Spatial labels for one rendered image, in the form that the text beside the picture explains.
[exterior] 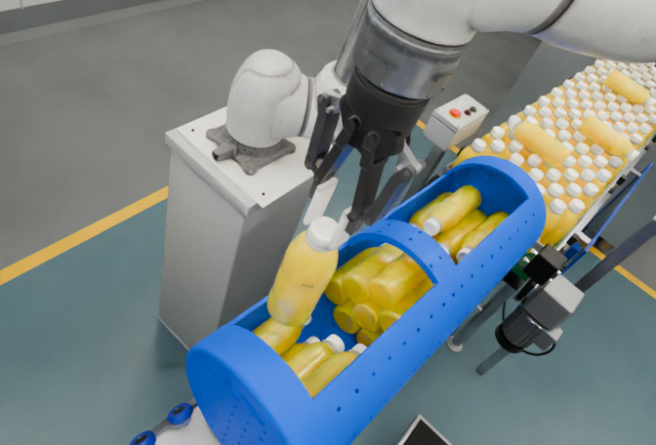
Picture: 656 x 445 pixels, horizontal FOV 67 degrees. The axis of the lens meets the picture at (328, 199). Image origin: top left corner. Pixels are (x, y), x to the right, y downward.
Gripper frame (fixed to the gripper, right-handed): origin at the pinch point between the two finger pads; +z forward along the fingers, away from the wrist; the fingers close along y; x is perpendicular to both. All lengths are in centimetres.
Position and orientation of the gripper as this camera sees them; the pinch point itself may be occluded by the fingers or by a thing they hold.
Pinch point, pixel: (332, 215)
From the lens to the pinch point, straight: 59.3
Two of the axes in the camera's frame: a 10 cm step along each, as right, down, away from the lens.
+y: 6.8, 6.5, -3.3
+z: -2.8, 6.5, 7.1
